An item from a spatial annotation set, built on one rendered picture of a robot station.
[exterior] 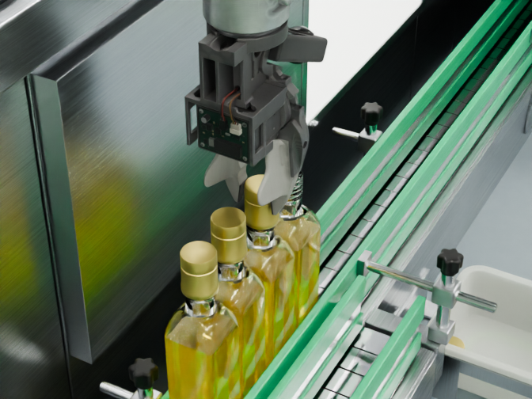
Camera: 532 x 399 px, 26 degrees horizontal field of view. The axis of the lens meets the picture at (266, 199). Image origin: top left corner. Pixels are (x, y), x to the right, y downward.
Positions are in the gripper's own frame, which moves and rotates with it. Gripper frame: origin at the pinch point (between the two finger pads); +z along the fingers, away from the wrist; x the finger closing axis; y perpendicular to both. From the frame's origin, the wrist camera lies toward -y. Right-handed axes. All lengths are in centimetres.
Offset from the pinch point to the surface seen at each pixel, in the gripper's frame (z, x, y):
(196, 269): 0.0, 0.9, 13.0
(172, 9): -14.9, -12.3, -4.1
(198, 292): 2.8, 1.0, 13.0
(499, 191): 41, 4, -66
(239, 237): 0.8, 1.3, 6.2
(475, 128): 25, 2, -58
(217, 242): 1.4, -0.4, 7.4
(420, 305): 19.2, 13.0, -13.0
